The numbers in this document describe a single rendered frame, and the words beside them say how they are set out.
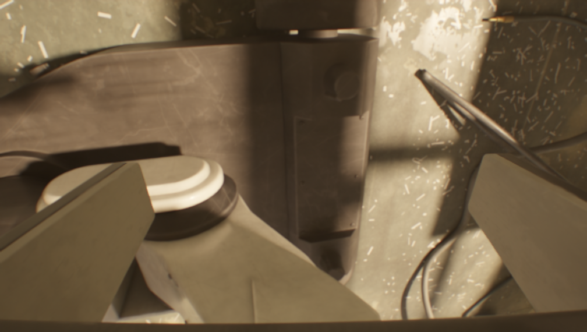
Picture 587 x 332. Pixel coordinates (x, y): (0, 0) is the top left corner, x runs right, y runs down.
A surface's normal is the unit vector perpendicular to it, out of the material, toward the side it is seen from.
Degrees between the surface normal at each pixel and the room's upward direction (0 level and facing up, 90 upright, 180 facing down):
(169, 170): 90
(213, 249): 90
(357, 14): 18
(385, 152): 0
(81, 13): 0
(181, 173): 90
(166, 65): 0
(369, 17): 31
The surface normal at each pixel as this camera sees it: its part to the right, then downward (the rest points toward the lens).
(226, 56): 0.20, 0.46
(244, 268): -0.03, -0.88
